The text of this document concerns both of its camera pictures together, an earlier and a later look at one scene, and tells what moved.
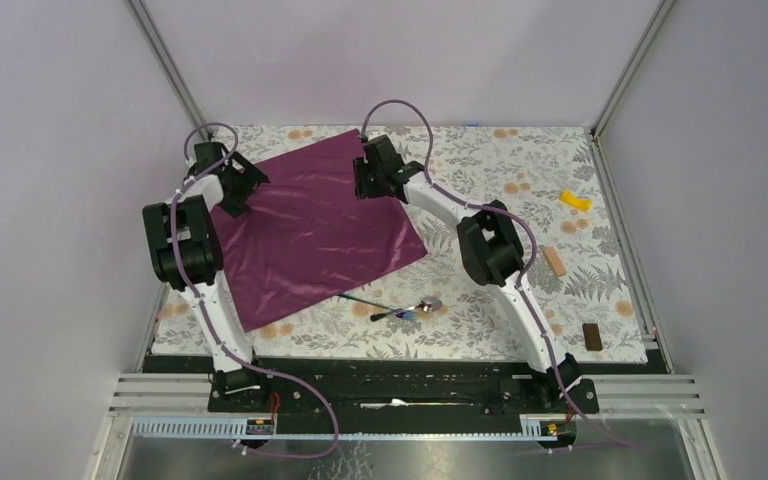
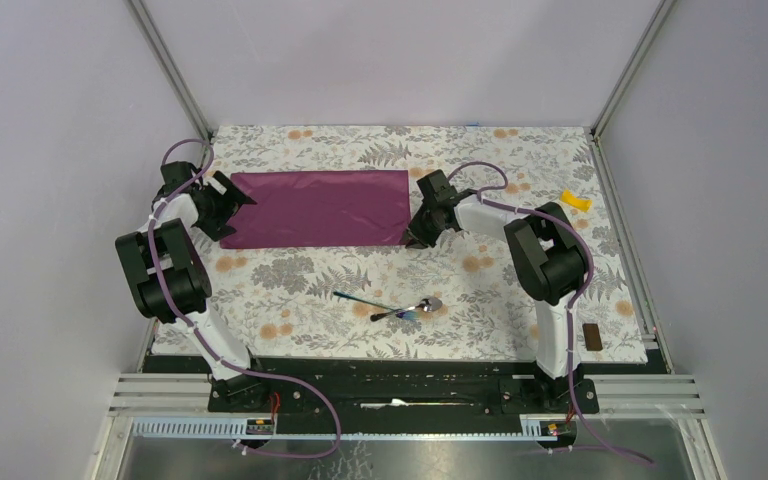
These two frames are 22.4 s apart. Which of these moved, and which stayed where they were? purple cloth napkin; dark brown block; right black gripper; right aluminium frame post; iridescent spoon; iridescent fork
Moved: right black gripper; purple cloth napkin
Stayed: dark brown block; right aluminium frame post; iridescent fork; iridescent spoon
